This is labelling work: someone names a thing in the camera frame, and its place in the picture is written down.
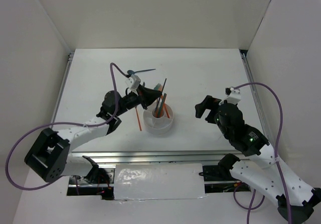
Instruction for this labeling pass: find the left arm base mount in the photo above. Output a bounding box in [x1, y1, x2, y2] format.
[67, 161, 115, 200]

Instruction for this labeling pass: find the white divided round container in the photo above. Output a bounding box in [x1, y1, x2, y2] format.
[143, 102, 174, 135]

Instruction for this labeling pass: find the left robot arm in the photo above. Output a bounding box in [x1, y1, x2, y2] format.
[25, 85, 161, 183]

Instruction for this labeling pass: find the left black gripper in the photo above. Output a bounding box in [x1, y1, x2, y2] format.
[114, 83, 162, 117]

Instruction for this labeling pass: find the white foam board cover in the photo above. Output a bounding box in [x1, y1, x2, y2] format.
[114, 163, 206, 200]

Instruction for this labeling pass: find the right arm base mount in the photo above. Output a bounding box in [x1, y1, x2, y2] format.
[199, 154, 250, 193]

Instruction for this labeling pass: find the orange plastic knife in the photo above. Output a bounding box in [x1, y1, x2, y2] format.
[164, 104, 171, 119]

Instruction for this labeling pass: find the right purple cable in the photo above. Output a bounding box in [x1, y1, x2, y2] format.
[233, 82, 291, 224]

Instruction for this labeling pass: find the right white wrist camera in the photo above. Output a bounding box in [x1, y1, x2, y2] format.
[220, 87, 241, 105]

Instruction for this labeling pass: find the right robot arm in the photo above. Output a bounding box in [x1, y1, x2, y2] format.
[195, 95, 320, 223]

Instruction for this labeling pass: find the teal plastic fork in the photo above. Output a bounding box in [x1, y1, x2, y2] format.
[154, 83, 162, 90]

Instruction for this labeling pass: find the dark blue plastic spoon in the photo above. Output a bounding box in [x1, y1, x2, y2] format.
[127, 68, 155, 76]

